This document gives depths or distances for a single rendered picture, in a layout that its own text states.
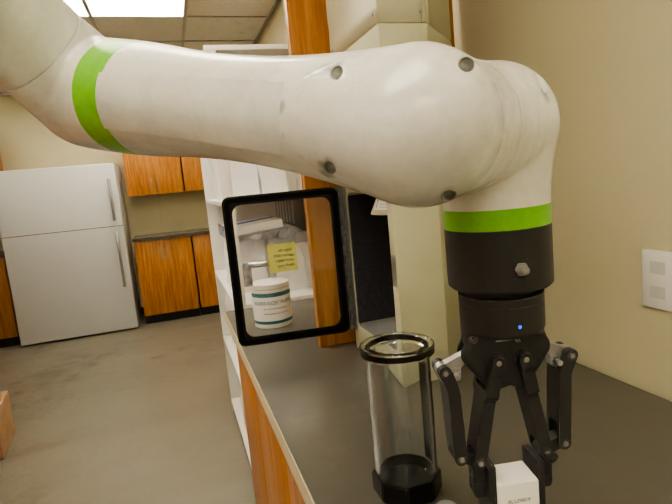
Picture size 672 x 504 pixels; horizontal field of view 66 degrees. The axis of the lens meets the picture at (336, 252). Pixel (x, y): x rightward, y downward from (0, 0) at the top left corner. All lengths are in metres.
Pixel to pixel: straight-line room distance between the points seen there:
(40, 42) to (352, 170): 0.36
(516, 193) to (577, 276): 0.89
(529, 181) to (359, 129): 0.17
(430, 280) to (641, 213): 0.43
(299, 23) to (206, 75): 1.04
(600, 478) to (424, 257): 0.52
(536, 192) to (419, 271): 0.71
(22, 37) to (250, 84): 0.26
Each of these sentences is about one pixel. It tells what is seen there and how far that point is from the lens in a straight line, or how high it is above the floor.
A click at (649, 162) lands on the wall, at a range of 1.16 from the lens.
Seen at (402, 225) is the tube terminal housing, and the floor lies 1.30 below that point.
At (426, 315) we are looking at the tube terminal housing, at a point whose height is 1.09.
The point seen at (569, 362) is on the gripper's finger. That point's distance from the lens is 0.53.
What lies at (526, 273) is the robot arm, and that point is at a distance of 0.44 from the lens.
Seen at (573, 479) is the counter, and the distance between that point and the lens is 0.90.
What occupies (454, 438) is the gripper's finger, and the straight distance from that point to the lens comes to 0.51.
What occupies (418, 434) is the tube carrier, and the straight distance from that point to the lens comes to 0.77.
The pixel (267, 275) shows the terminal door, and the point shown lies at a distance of 1.37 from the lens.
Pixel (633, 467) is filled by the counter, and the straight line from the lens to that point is 0.95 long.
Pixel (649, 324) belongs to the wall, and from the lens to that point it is 1.21.
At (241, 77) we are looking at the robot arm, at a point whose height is 1.49.
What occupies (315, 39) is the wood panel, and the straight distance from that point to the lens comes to 1.48.
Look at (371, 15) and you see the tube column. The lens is 1.16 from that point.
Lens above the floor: 1.41
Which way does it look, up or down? 8 degrees down
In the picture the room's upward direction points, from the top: 5 degrees counter-clockwise
